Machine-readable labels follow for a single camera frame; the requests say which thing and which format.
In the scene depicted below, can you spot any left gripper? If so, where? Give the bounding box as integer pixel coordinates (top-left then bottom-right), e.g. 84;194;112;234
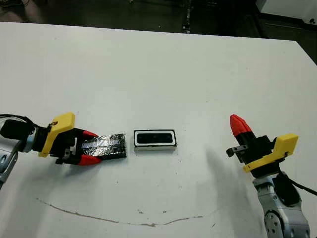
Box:
38;112;103;167

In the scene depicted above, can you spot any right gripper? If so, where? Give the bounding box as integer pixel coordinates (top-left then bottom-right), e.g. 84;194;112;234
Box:
226;114;300;178

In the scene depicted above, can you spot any black taped box lid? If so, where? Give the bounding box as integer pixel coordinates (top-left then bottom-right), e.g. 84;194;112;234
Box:
81;133;128;161

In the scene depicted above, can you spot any white camera box base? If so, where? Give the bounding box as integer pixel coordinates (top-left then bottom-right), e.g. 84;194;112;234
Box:
133;129;178;153

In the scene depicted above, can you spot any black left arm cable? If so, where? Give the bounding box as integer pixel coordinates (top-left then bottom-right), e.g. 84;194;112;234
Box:
0;113;54;130

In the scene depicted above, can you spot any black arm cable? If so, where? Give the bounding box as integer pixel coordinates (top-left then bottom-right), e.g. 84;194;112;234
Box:
284;176;317;195
0;113;54;130

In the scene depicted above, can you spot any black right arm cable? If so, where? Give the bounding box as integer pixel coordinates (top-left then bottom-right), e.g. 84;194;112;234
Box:
284;176;317;195

